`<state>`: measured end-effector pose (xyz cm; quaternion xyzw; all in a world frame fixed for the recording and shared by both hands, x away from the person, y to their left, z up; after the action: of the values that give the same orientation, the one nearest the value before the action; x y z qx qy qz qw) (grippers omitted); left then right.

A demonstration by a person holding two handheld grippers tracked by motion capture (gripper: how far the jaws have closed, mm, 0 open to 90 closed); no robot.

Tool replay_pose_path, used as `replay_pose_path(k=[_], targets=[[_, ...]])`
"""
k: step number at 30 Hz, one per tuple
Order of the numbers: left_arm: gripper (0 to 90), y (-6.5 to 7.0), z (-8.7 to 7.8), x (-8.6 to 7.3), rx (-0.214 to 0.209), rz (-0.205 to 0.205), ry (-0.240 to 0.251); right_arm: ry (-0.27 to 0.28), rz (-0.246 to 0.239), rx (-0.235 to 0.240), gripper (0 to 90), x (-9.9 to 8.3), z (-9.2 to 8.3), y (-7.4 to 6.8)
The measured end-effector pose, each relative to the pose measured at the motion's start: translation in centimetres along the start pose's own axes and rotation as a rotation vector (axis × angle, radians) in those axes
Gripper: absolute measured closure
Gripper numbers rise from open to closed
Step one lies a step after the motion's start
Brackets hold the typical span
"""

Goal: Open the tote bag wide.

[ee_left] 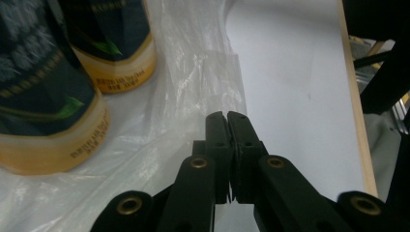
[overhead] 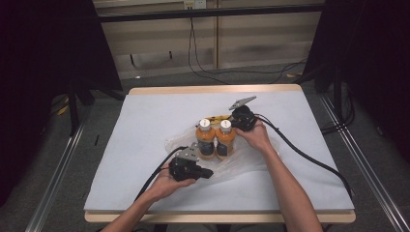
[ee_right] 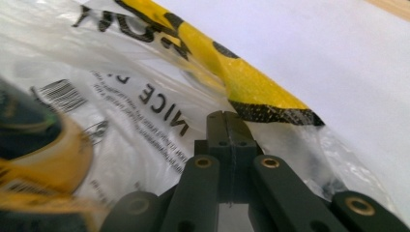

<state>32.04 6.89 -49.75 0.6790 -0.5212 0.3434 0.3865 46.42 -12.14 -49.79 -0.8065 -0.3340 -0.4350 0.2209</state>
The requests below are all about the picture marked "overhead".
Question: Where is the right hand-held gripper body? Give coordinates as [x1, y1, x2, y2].
[228, 95, 259, 132]

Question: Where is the aluminium floor rail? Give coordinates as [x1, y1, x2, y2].
[25, 105, 95, 232]
[318, 95, 410, 232]

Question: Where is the white wall power outlet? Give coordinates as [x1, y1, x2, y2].
[183, 0, 207, 10]

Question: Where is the person's left hand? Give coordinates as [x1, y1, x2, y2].
[146, 160, 197, 202]

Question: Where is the black curtain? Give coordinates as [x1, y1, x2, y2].
[0, 0, 124, 207]
[303, 0, 410, 162]

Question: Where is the black power cable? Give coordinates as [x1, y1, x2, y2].
[188, 9, 308, 85]

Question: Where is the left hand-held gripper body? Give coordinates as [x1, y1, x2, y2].
[168, 142, 202, 183]

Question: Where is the yellow banana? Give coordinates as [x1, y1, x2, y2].
[204, 114, 232, 125]

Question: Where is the hand-held gripper cable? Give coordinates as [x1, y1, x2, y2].
[133, 145, 190, 202]
[253, 113, 354, 199]

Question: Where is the orange juice bottle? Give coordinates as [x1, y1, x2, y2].
[215, 119, 237, 161]
[195, 118, 217, 160]

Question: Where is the translucent plastic bag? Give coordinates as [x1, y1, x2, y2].
[164, 127, 281, 182]

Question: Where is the right hand-held gripper cable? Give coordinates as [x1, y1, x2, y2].
[253, 113, 354, 199]

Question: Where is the black floor cable bundle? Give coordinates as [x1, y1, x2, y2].
[320, 80, 356, 134]

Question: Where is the person's right hand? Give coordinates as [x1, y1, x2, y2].
[234, 121, 275, 154]

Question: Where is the black metal stand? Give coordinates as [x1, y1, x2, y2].
[66, 80, 96, 136]

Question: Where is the left hand-held gripper cable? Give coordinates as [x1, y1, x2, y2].
[133, 145, 190, 202]

